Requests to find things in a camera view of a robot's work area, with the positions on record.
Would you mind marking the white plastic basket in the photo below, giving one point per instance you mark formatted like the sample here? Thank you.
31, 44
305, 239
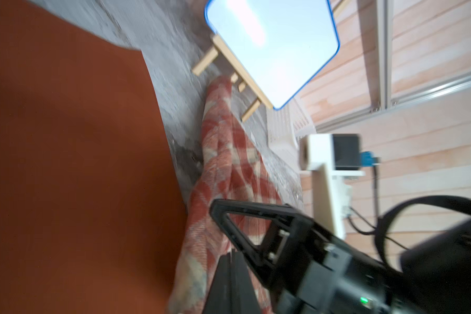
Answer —
286, 127

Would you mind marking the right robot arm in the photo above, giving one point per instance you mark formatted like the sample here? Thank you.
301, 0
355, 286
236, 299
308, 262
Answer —
437, 272

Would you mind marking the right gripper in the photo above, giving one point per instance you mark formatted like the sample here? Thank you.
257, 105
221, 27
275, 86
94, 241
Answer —
304, 271

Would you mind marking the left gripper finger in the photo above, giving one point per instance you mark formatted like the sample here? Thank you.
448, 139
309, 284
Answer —
232, 291

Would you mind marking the white board blue frame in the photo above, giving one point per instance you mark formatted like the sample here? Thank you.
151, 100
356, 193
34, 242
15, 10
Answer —
272, 47

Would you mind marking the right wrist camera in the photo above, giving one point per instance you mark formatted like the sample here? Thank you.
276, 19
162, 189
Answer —
332, 159

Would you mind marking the rust orange skirt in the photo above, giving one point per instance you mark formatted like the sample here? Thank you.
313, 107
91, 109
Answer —
91, 214

